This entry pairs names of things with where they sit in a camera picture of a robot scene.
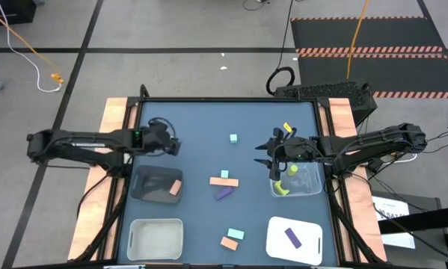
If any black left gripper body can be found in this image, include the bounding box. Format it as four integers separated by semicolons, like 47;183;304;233
143;120;182;156

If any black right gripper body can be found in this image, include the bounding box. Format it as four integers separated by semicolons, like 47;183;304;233
267;127;317;181

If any long orange block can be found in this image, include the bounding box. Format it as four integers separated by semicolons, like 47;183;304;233
209;176;240;188

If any yellow arch block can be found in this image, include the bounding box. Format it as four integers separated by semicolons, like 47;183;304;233
274;179;290;197

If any clear plastic bin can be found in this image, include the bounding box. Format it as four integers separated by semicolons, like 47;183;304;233
269;161;323;198

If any grey translucent plastic bin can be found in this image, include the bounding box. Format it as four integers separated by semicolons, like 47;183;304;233
129;164;184;205

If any purple rectangular block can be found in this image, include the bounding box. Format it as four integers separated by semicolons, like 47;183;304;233
214;186;234;201
283;227;303;250

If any wooden table side board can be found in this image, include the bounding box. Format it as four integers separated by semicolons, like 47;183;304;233
327;97;388;262
67;96;139;262

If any black perforated computer case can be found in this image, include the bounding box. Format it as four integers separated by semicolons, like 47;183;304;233
274;80;378;126

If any white plastic tray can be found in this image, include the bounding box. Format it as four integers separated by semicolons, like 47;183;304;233
265;216;324;267

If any white plastic bin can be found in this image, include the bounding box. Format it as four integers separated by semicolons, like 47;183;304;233
126;218;185;262

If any black mat striped edge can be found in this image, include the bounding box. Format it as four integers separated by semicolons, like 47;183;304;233
289;15;446;54
297;53;448;100

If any white paper sheet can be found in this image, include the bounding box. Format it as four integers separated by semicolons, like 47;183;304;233
372;196;417;250

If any black side table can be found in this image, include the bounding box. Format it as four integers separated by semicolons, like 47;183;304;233
371;192;448;269

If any black floor box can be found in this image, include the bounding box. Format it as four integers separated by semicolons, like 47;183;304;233
0;0;37;28

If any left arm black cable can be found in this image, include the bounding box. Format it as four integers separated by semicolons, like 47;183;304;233
147;117;178;140

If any black aluminium table frame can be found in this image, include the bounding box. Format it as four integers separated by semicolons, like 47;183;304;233
73;84;381;269

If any black coiled floor cable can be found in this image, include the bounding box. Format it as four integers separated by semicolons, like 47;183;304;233
265;0;296;96

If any orange floor cable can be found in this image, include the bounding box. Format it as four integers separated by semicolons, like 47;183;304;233
0;3;65;84
346;0;370;80

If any white floor cable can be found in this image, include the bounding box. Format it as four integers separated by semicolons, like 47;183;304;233
0;0;63;93

